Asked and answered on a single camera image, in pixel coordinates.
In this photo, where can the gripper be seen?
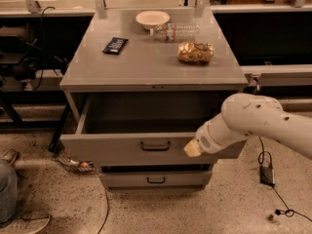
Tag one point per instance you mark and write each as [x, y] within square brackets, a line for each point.
[204, 140]

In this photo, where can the grey top drawer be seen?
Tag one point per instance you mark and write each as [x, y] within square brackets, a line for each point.
[144, 128]

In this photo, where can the grey drawer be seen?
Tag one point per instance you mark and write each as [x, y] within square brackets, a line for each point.
[144, 128]
[173, 179]

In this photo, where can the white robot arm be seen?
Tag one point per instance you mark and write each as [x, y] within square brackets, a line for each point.
[244, 115]

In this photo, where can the grey bottom drawer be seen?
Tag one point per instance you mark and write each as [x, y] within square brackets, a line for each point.
[173, 179]

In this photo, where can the grey metal cabinet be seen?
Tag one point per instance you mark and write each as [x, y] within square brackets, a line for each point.
[148, 65]

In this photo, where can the golden chip bag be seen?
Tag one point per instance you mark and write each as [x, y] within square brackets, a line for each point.
[195, 52]

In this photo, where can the clear plastic water bottle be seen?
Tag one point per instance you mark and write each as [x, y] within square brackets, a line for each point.
[175, 32]

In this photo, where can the dark blue snack bar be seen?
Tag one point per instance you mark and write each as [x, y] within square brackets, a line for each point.
[115, 46]

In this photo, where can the white bowl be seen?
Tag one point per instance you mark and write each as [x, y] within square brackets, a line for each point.
[150, 19]

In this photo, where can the grey sneaker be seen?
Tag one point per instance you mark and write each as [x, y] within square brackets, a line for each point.
[26, 223]

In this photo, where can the brown shoe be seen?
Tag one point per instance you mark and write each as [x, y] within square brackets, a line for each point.
[9, 156]

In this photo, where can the person's grey trouser leg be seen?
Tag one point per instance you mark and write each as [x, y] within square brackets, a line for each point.
[8, 192]

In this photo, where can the dark machinery on left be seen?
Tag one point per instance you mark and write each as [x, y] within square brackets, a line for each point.
[23, 54]

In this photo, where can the black top drawer handle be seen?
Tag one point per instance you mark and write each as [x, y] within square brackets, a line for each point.
[155, 148]

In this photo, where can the black drawer handle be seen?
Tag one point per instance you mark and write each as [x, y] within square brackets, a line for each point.
[156, 180]
[155, 148]

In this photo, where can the black bottom drawer handle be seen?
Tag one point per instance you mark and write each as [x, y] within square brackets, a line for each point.
[156, 180]

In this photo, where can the black power adapter with cable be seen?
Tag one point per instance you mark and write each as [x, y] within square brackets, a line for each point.
[267, 177]

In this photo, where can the wire basket with items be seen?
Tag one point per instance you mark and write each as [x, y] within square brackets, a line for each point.
[73, 165]

